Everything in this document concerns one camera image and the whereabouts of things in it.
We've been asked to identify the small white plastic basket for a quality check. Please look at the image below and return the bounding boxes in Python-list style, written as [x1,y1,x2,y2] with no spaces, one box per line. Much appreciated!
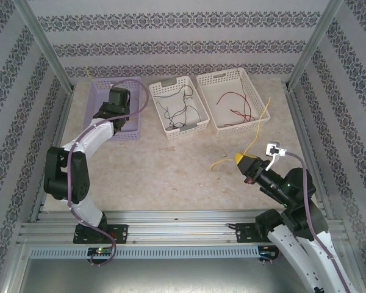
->
[148,76,210,141]

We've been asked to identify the grey slotted cable duct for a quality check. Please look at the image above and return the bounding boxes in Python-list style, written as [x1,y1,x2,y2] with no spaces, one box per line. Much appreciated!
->
[29,246,260,259]

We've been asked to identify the aluminium frame post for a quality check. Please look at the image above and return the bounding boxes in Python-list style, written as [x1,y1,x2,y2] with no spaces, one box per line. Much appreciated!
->
[285,0,347,91]
[16,0,74,92]

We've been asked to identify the large white plastic basket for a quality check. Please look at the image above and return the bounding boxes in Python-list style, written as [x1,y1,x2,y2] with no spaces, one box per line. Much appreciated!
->
[196,67,271,137]

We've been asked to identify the aluminium side rail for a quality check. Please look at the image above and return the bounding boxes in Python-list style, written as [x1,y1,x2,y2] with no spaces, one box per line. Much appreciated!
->
[285,87,338,220]
[29,90,77,223]

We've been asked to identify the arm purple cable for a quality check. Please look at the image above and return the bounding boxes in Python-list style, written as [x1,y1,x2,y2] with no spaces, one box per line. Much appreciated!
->
[285,151,351,293]
[66,78,149,267]

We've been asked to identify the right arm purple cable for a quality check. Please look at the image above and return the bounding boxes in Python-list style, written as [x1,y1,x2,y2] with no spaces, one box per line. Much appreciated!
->
[285,151,351,293]

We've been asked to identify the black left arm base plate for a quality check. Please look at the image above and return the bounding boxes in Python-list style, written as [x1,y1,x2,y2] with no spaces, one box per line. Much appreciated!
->
[73,224,129,245]

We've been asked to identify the steel sheet panel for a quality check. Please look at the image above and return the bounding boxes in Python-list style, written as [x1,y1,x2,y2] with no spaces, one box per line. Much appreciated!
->
[5,244,365,293]

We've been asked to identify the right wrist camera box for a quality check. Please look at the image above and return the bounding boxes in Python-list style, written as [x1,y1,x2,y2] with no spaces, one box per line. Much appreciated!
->
[265,140,289,170]

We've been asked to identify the black wires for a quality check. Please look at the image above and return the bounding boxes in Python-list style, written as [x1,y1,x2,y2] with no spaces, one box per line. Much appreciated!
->
[164,85,202,129]

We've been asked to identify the purple plastic basket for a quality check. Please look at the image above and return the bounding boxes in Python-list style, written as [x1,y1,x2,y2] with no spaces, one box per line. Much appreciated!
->
[82,76,143,142]

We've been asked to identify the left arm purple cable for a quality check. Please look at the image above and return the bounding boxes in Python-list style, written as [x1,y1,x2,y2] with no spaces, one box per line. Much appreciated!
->
[66,78,149,267]

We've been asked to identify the aluminium mounting rail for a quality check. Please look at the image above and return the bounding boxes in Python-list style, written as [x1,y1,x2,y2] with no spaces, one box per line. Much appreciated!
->
[18,209,350,245]

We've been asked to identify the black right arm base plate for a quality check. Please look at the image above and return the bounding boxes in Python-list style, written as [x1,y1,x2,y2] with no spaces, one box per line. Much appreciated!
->
[234,222,272,244]

